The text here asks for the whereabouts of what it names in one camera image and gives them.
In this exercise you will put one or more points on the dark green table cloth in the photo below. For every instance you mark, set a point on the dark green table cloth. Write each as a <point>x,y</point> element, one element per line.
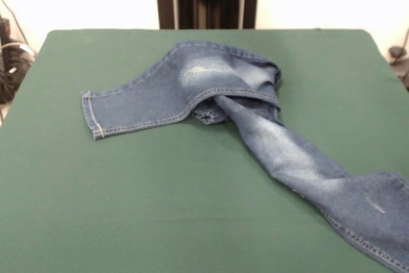
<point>96,206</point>

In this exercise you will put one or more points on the blue denim jeans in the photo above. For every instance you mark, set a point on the blue denim jeans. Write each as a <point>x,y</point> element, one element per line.
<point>143,106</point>

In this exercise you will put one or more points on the black upright bar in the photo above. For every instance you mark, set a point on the black upright bar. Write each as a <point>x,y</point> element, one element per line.
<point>4,31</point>

